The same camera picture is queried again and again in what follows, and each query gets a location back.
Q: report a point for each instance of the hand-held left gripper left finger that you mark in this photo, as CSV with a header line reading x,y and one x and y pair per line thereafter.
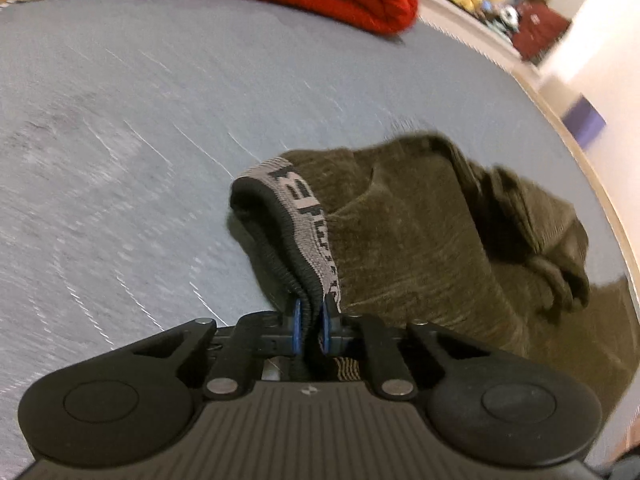
x,y
296,324

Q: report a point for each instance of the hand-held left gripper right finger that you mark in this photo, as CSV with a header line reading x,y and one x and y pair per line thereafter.
x,y
328,327

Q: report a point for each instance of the grey quilted mattress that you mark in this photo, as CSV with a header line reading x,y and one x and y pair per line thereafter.
x,y
150,135

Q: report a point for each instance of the purple box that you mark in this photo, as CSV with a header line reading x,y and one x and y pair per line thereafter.
x,y
584,121

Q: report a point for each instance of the dark red cushion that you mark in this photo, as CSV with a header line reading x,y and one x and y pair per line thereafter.
x,y
537,30

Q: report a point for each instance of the wooden bed frame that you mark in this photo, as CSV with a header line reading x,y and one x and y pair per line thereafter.
x,y
575,125

